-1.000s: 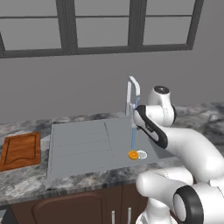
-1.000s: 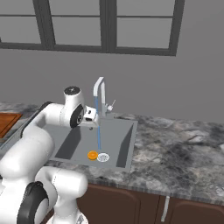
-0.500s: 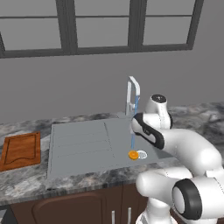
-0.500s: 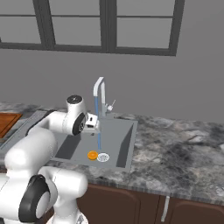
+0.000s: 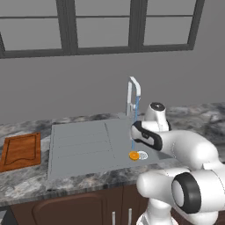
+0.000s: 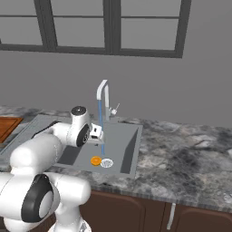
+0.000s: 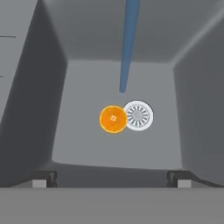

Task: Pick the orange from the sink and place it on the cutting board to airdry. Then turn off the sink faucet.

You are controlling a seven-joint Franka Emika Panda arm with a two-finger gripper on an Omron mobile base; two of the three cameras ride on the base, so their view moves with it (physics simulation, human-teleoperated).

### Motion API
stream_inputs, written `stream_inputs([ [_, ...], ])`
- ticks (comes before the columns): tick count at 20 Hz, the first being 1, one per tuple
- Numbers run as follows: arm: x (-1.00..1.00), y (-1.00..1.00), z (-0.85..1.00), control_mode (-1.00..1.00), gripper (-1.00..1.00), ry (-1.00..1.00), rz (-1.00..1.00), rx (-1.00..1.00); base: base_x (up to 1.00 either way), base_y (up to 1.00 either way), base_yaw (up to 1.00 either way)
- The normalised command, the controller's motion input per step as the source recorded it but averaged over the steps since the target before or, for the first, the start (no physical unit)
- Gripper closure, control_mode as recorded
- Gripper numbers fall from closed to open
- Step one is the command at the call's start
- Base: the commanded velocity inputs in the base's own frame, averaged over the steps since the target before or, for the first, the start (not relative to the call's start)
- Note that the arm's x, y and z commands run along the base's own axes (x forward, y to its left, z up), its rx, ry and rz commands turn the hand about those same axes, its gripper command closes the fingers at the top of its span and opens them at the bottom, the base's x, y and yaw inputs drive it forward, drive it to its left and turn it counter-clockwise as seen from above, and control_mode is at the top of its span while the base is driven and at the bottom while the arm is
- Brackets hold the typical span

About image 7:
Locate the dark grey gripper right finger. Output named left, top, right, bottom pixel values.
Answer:
left=166, top=170, right=224, bottom=189

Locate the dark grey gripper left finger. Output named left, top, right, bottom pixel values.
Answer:
left=9, top=170, right=59, bottom=189

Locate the grey sink basin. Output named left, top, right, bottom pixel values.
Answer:
left=0, top=0, right=224, bottom=189

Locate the round white sink drain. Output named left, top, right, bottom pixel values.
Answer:
left=122, top=99, right=155, bottom=132

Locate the orange slice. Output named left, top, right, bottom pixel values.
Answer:
left=99, top=105, right=129, bottom=135

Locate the blue water stream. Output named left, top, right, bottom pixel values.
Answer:
left=118, top=0, right=142, bottom=95

